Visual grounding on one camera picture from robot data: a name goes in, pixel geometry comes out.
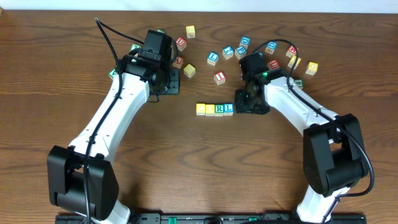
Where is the blue 2 block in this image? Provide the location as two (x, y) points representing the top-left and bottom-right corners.
(222, 45), (234, 60)

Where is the red U block right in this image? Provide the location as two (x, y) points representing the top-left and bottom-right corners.
(267, 60), (280, 70)

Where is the red u block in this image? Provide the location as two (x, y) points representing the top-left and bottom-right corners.
(176, 37), (187, 52)
(267, 60), (280, 70)

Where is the red U block left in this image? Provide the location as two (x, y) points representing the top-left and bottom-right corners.
(176, 37), (187, 52)

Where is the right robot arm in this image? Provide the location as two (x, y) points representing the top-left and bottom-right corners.
(235, 68), (374, 223)

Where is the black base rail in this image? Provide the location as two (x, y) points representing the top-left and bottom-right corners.
(54, 211), (367, 224)

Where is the yellow O block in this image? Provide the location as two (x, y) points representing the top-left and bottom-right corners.
(205, 104), (215, 116)

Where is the red M block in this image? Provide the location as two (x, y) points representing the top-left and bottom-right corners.
(285, 45), (298, 58)

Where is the yellow K block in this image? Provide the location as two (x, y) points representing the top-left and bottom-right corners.
(287, 55), (301, 70)

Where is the blue l block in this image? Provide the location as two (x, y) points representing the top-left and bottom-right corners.
(207, 52), (219, 66)
(224, 103), (234, 116)

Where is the blue P block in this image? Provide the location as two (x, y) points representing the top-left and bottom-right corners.
(234, 46), (247, 60)

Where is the red A block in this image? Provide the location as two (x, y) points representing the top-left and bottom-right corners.
(172, 56), (183, 69)

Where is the yellow block top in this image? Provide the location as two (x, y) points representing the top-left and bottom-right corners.
(186, 26), (196, 39)

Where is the left black cable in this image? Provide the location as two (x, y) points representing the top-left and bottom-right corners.
(81, 17), (180, 224)

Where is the yellow S block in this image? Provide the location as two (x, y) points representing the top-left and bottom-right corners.
(183, 63), (196, 78)

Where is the blue D block right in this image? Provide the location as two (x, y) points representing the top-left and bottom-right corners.
(265, 41), (277, 55)

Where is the green R block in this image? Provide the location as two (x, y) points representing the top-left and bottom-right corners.
(215, 104), (224, 116)

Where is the blue d block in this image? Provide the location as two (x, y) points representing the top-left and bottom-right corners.
(265, 41), (277, 55)
(239, 36), (251, 49)

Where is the blue D block left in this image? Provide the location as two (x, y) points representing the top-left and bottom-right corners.
(239, 36), (251, 49)

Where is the green 7 block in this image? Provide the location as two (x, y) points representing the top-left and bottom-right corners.
(130, 44), (142, 51)

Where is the right black cable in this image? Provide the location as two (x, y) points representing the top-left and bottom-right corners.
(251, 39), (376, 223)

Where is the yellow C block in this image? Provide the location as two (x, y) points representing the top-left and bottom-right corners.
(196, 103), (206, 116)

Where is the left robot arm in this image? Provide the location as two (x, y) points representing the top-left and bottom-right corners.
(47, 55), (180, 223)

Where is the black cable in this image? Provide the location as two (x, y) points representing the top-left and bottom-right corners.
(81, 17), (180, 224)
(251, 39), (376, 223)

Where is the yellow G block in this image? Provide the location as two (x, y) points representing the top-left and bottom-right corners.
(305, 62), (318, 75)

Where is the green V block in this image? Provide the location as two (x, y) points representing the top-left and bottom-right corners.
(108, 68), (118, 79)

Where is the green 4 block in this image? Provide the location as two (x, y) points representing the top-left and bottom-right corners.
(294, 80), (303, 89)

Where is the red I block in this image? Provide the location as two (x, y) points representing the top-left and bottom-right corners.
(214, 71), (226, 85)

